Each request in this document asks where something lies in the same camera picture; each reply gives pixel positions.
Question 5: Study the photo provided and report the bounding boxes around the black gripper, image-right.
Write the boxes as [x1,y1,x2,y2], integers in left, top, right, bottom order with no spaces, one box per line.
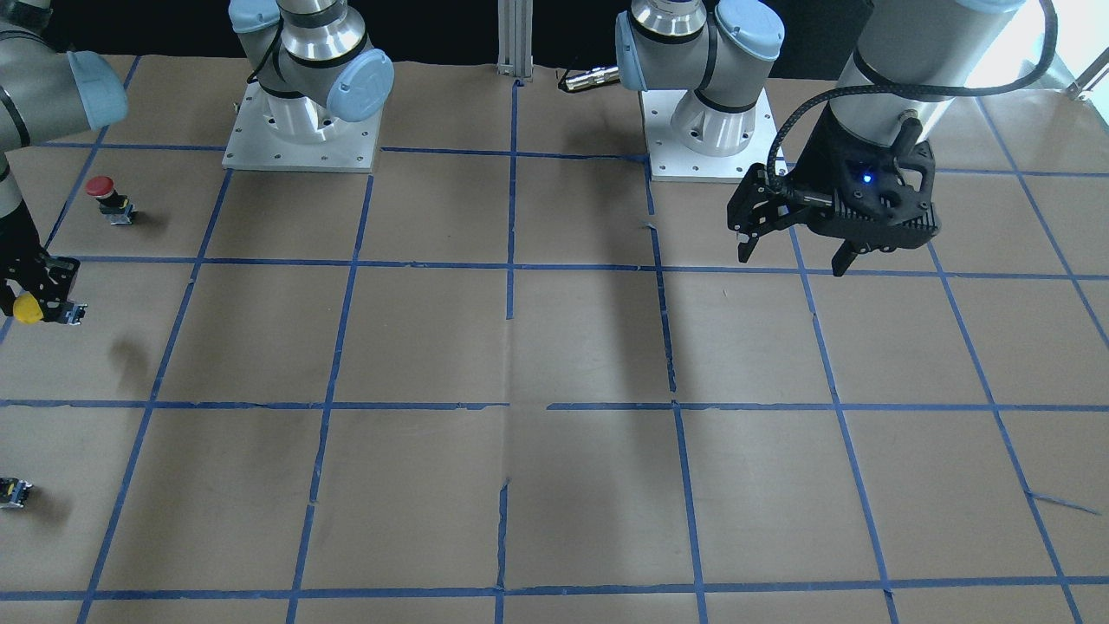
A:
[726,109,940,277]

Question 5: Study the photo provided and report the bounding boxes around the black gripper, image-left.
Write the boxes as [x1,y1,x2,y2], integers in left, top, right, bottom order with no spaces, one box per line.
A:
[1,208,87,325]

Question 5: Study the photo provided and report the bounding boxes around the yellow push button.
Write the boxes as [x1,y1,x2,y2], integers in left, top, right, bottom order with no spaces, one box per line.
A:
[13,293,88,325]

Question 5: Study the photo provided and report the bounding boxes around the red push button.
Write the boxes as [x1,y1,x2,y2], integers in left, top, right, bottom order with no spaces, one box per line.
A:
[84,175,135,226]

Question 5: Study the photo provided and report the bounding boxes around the silver base plate, image-right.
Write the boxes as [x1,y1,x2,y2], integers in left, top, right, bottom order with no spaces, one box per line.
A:
[640,90,777,183]

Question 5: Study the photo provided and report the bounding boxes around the silver base plate, image-left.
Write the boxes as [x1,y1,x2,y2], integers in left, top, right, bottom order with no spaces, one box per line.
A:
[222,81,383,174]

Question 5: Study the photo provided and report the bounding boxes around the silver cable connector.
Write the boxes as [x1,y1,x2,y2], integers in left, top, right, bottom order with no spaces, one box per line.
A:
[557,67,621,94]

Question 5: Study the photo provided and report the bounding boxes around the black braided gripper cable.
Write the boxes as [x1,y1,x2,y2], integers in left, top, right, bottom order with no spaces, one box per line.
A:
[766,0,1060,196]

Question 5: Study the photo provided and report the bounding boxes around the aluminium frame post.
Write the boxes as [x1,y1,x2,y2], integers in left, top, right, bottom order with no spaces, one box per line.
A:
[496,0,535,81]

